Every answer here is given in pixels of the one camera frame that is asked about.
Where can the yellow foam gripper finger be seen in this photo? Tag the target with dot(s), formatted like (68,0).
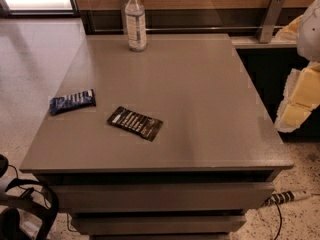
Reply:
(290,31)
(301,96)

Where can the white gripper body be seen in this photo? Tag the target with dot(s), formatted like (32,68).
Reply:
(309,34)

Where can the black rxbar chocolate wrapper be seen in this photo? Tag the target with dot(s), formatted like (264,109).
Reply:
(144,126)

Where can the clear plastic water bottle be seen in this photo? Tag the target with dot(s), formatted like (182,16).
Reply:
(136,25)

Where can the white power strip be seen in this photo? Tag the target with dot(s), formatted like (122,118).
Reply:
(288,196)

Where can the grey drawer cabinet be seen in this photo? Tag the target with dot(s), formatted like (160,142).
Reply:
(214,158)

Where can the blue snack bar wrapper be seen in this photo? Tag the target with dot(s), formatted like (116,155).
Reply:
(66,103)

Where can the horizontal metal rail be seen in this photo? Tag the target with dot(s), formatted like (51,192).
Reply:
(186,29)

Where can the metal rail bracket left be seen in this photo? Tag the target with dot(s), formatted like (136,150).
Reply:
(123,4)

